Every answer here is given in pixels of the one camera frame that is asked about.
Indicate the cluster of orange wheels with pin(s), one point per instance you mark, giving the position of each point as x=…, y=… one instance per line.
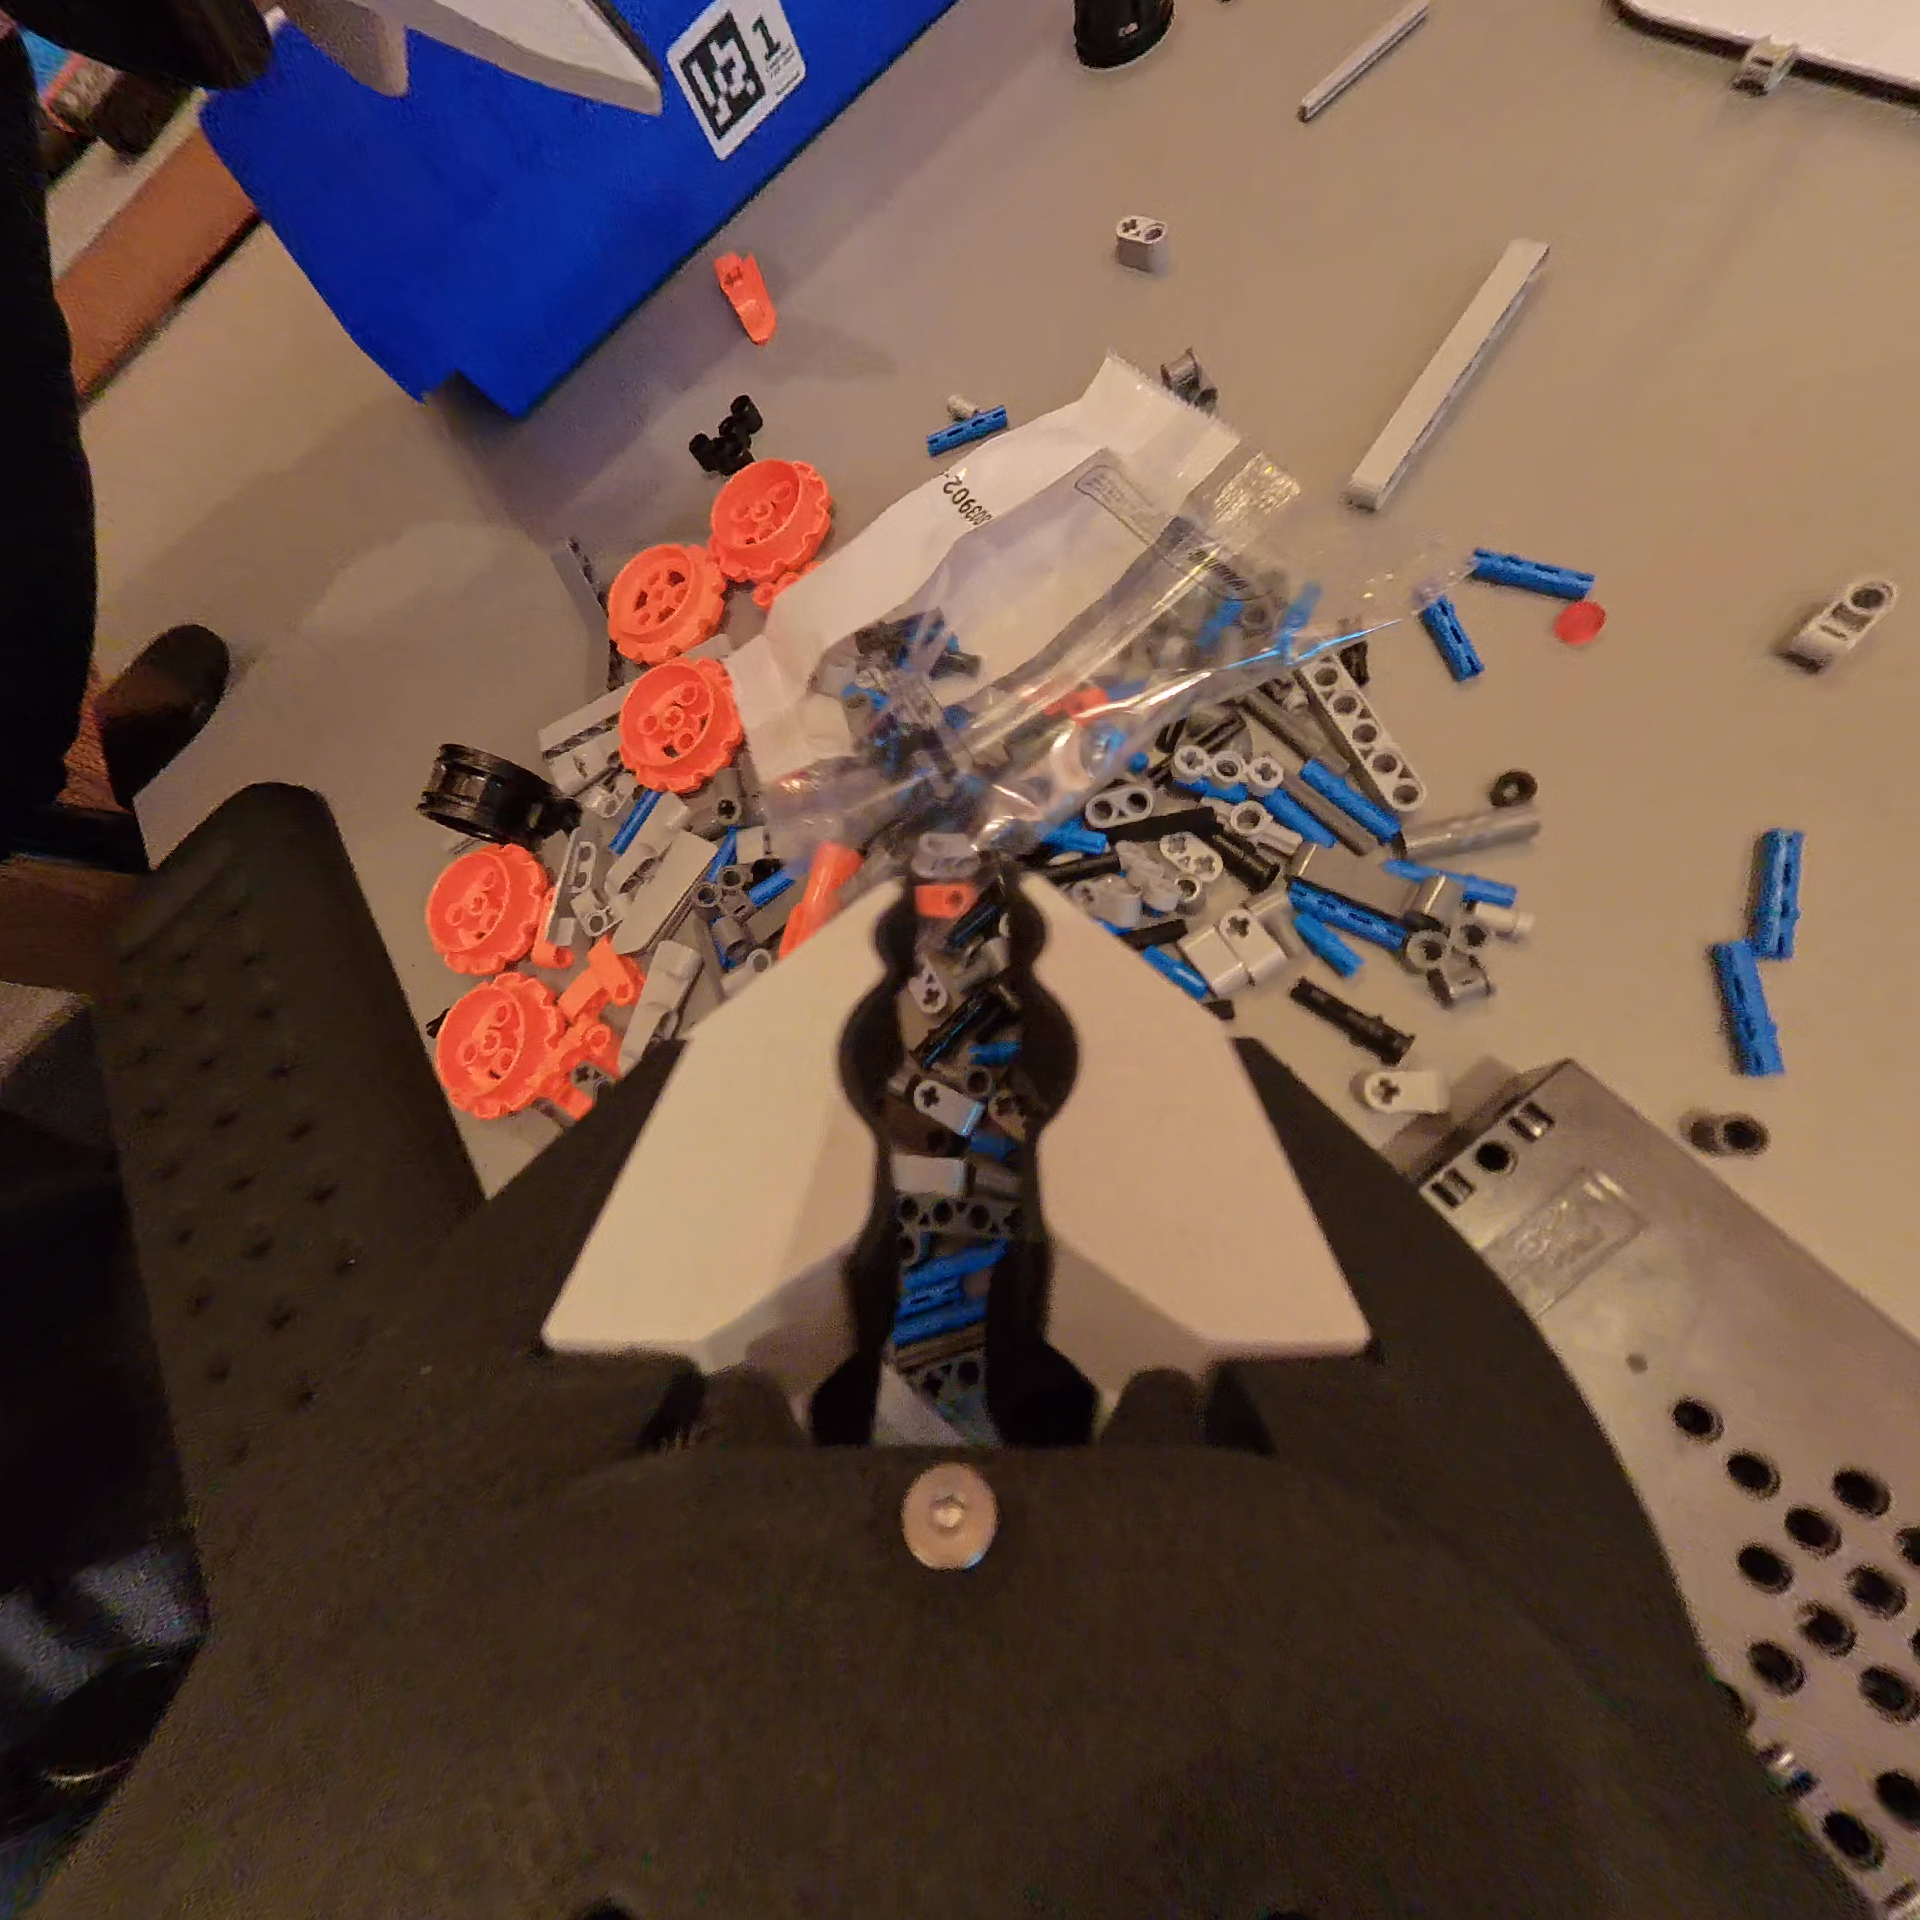
x=662, y=601

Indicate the red round stud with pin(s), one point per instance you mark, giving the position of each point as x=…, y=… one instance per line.
x=1577, y=620

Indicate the pile of small building parts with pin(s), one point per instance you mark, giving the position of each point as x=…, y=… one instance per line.
x=1201, y=855

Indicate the black perforated motor block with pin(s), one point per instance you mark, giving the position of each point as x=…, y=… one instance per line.
x=1620, y=1319

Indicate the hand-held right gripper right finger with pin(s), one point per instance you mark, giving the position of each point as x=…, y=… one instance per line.
x=1185, y=1201

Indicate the grey cross-hole connector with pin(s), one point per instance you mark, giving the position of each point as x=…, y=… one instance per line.
x=1402, y=1090

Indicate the small black wheel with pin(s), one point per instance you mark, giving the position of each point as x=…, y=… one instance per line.
x=1119, y=31

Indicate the light grey connector piece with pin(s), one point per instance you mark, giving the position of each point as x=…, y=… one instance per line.
x=1838, y=623

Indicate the black rounded object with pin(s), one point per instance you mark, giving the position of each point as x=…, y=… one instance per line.
x=164, y=699

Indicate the blue pin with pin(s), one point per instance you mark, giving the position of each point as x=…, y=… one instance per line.
x=1747, y=1005
x=967, y=428
x=1774, y=892
x=1529, y=571
x=1452, y=639

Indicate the small grey two-hole connector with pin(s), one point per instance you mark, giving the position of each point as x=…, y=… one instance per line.
x=1142, y=243

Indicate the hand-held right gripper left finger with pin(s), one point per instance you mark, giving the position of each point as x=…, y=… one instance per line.
x=735, y=1185

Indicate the white book stand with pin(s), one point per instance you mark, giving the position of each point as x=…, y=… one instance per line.
x=1799, y=23

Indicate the blue plastic bin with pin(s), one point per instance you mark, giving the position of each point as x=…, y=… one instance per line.
x=495, y=226

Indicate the long grey beam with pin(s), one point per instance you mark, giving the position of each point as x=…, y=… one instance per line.
x=1447, y=375

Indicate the black bush piece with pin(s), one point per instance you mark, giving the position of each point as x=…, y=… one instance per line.
x=1722, y=1131

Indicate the small grey clip piece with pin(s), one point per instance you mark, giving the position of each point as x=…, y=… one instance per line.
x=1763, y=63

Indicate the small clear white-label parts bag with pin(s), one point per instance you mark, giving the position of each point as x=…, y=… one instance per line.
x=961, y=571

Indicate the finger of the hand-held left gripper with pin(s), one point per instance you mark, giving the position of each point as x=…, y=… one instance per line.
x=495, y=38

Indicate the orange curved piece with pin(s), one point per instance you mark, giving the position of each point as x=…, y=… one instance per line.
x=746, y=293

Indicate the black connector piece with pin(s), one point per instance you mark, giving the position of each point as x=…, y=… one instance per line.
x=727, y=435

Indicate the black dimpled pad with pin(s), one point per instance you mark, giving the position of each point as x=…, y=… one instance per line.
x=255, y=1051

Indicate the person's legs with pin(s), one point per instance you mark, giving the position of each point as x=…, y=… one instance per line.
x=90, y=1651

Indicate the black wheel rim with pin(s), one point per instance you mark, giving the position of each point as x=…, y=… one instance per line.
x=480, y=797

